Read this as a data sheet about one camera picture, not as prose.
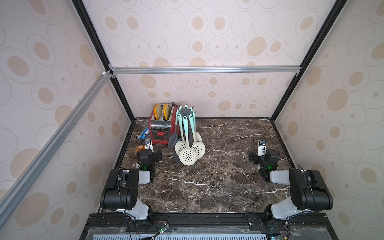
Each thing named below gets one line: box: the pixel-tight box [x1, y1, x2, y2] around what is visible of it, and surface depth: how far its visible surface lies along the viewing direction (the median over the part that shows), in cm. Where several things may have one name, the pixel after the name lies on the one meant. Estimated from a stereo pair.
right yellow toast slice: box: [163, 103, 170, 121], surface depth 99 cm
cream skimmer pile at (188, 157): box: [179, 115, 198, 166], surface depth 85 cm
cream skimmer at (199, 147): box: [189, 114, 206, 159], surface depth 89 cm
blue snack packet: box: [137, 127, 150, 140], surface depth 111 cm
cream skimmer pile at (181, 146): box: [175, 113, 187, 156], surface depth 89 cm
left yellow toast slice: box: [153, 104, 162, 120], surface depth 99 cm
